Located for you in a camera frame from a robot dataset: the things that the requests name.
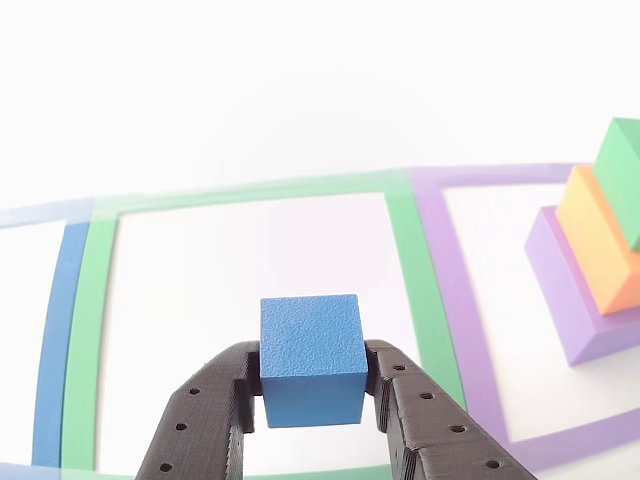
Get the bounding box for small blue cube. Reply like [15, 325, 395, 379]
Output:
[258, 293, 370, 430]

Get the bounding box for purple cube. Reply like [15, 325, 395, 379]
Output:
[523, 204, 640, 369]

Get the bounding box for orange cube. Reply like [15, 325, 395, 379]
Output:
[554, 164, 640, 317]

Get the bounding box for green cube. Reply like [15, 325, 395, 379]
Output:
[593, 117, 640, 254]

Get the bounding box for green tape square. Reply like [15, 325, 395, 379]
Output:
[59, 169, 469, 480]

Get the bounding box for purple tape square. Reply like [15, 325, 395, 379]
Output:
[407, 162, 640, 474]

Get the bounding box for blue tape square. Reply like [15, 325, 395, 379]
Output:
[0, 197, 96, 480]

